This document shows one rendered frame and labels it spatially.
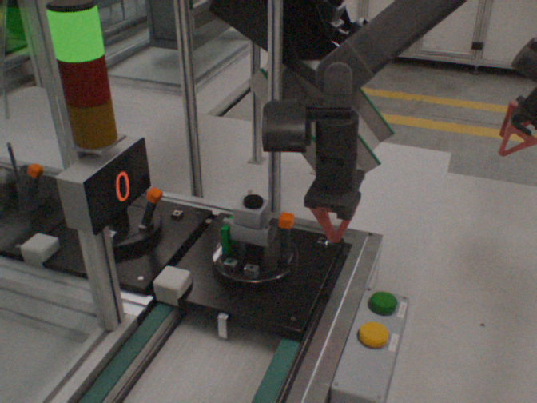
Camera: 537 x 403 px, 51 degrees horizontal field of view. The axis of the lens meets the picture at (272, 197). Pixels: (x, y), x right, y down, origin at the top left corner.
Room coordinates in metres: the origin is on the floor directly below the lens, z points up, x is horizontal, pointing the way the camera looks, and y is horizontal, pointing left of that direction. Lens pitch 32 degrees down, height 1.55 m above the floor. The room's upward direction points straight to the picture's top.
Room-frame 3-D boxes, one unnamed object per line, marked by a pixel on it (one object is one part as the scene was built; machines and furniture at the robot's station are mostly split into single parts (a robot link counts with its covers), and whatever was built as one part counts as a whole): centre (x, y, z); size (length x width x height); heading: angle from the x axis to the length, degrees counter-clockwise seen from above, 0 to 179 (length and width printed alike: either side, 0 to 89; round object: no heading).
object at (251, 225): (0.73, 0.04, 1.06); 0.08 x 0.04 x 0.07; 70
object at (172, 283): (0.67, 0.15, 0.97); 0.05 x 0.05 x 0.04; 69
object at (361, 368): (0.57, -0.14, 0.93); 0.21 x 0.07 x 0.06; 159
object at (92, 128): (0.59, 0.21, 1.28); 0.05 x 0.05 x 0.05
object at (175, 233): (0.82, 0.27, 1.01); 0.24 x 0.24 x 0.13; 69
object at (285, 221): (0.71, -0.01, 1.04); 0.04 x 0.02 x 0.08; 69
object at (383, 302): (0.64, -0.17, 0.96); 0.04 x 0.04 x 0.02
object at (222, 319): (0.61, 0.07, 0.95); 0.01 x 0.01 x 0.04; 69
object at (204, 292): (0.73, 0.03, 0.96); 0.24 x 0.24 x 0.02; 69
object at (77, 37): (0.59, 0.21, 1.38); 0.05 x 0.05 x 0.05
